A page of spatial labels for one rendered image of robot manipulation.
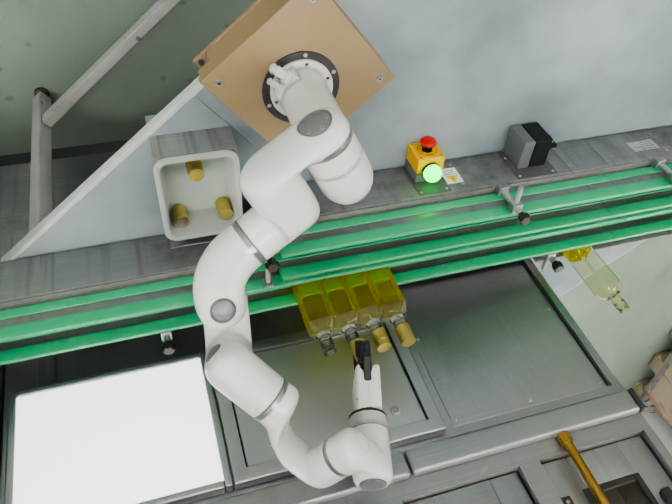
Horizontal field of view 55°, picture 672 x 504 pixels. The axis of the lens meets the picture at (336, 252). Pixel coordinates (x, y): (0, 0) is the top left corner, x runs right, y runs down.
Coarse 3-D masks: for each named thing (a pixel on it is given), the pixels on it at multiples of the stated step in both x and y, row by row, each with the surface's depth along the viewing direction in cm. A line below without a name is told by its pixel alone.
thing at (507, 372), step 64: (256, 320) 164; (448, 320) 167; (512, 320) 168; (0, 384) 145; (448, 384) 153; (512, 384) 154; (576, 384) 155; (0, 448) 137; (448, 448) 138; (512, 448) 140; (640, 448) 145
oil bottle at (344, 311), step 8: (320, 280) 150; (328, 280) 149; (336, 280) 149; (344, 280) 150; (328, 288) 148; (336, 288) 148; (344, 288) 148; (328, 296) 146; (336, 296) 146; (344, 296) 146; (328, 304) 146; (336, 304) 144; (344, 304) 144; (352, 304) 145; (336, 312) 143; (344, 312) 143; (352, 312) 143; (336, 320) 142; (344, 320) 142; (352, 320) 142; (336, 328) 144
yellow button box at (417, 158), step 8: (408, 144) 156; (416, 144) 155; (408, 152) 156; (416, 152) 153; (424, 152) 153; (432, 152) 153; (440, 152) 154; (408, 160) 157; (416, 160) 152; (424, 160) 152; (432, 160) 152; (440, 160) 153; (408, 168) 158; (416, 168) 153; (440, 168) 155; (416, 176) 155
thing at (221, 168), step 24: (168, 168) 138; (216, 168) 142; (168, 192) 142; (192, 192) 144; (216, 192) 146; (240, 192) 139; (168, 216) 142; (192, 216) 147; (216, 216) 148; (240, 216) 144
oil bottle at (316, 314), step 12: (300, 288) 147; (312, 288) 148; (300, 300) 146; (312, 300) 145; (324, 300) 145; (312, 312) 143; (324, 312) 143; (312, 324) 141; (324, 324) 141; (312, 336) 142
